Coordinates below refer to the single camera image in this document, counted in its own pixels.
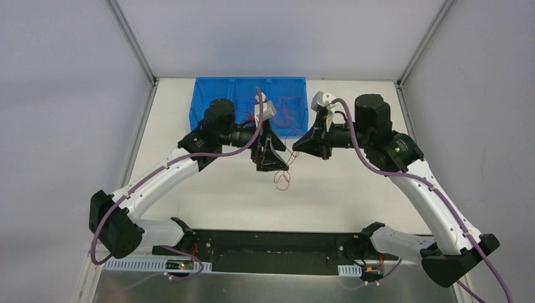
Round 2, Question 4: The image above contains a left white slotted cable duct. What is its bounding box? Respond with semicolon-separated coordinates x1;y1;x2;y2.
104;258;212;273

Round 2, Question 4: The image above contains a white slotted cable duct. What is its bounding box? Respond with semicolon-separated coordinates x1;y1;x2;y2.
104;258;212;273
338;264;362;277

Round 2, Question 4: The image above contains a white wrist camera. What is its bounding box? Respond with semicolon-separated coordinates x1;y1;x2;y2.
311;91;337;132
254;92;276;124

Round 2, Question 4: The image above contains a blue three-compartment plastic bin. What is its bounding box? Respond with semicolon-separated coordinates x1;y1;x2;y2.
189;77;309;138

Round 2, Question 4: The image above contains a dark red wire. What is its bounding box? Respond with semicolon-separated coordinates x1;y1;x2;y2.
233;86;262;126

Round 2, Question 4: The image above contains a pink red wire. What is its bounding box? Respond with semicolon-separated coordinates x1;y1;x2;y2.
272;94;306;128

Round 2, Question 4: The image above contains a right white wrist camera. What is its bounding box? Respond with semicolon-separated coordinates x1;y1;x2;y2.
311;91;337;132

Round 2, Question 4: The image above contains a right white slotted cable duct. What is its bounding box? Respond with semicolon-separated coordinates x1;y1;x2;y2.
338;264;362;277

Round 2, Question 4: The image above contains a red blue wire bundle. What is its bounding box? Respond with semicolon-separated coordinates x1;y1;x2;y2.
273;127;305;191

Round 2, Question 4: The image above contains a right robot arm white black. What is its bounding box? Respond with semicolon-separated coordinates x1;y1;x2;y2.
293;92;500;287

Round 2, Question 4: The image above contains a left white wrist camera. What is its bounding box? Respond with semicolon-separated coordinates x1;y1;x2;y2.
254;92;276;124

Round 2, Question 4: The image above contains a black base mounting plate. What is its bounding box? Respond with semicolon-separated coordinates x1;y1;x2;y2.
151;228;399;276

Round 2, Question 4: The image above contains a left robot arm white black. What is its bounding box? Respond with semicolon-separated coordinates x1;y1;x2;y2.
89;98;289;264

